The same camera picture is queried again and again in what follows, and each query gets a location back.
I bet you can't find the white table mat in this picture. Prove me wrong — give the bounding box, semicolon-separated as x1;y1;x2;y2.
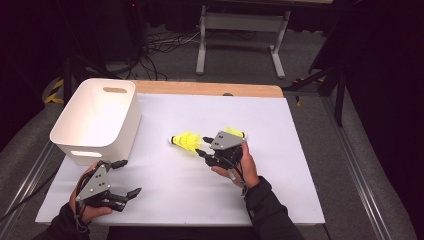
34;93;326;225

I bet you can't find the bundle of black floor cables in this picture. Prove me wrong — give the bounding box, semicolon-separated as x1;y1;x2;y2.
109;29;202;81

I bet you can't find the person's right hand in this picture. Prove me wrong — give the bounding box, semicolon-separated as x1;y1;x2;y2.
210;141;261;189

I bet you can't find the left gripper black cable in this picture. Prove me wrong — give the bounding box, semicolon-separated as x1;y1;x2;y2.
74;171;91;234

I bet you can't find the black floor cable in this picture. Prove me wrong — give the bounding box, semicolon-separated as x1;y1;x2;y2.
0;168;61;223

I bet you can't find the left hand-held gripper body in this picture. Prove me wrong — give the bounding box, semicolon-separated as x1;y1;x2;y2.
75;163;128;212

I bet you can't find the white plastic bin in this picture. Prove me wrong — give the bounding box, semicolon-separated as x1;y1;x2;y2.
49;77;142;167

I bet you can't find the grey metal desk frame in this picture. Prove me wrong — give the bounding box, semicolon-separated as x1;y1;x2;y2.
195;3;292;80

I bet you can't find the metal floor rail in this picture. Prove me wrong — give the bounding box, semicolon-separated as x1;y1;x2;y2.
0;141;64;240
321;96;393;240

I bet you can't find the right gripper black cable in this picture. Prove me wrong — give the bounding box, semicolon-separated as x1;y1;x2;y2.
219;155;249;198

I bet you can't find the yellow shuttlecock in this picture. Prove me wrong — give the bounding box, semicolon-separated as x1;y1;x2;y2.
169;131;198;152
223;126;247;139
186;132;203;154

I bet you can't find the black angled stand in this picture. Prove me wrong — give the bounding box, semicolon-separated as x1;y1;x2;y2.
283;63;348;128

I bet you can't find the person's dark clothing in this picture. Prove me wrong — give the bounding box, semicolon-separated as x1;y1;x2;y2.
106;225;258;240

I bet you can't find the person's left hand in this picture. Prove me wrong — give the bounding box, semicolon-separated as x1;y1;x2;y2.
68;162;114;225

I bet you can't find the yellow black hazard tape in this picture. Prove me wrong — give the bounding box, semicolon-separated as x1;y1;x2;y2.
44;78;65;105

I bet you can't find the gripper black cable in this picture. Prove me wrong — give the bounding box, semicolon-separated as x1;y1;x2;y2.
219;155;249;198
74;171;91;234

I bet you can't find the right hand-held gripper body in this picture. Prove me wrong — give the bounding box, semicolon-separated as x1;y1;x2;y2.
204;130;248;170

